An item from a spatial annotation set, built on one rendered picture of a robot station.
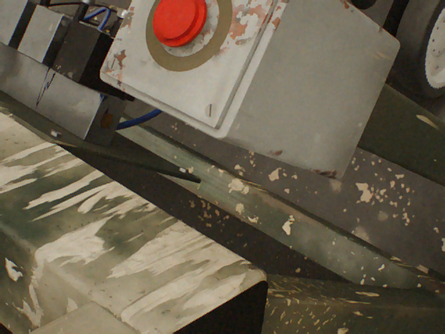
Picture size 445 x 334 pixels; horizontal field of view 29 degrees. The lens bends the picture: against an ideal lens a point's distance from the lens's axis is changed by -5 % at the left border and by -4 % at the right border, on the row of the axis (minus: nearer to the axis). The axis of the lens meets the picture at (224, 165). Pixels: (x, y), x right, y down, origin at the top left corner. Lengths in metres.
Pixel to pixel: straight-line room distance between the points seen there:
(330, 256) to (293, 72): 0.78
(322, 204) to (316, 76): 0.96
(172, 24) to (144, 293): 0.19
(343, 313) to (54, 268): 0.29
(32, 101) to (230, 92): 0.42
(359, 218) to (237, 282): 0.89
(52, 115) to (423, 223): 0.75
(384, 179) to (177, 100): 0.97
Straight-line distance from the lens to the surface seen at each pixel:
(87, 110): 0.87
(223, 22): 0.56
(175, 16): 0.56
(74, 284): 0.63
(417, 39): 1.32
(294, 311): 0.73
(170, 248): 0.67
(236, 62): 0.54
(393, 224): 1.49
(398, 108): 0.79
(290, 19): 0.55
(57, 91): 0.91
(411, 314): 0.97
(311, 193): 1.56
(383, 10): 1.34
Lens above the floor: 1.37
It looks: 55 degrees down
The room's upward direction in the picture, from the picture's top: 73 degrees counter-clockwise
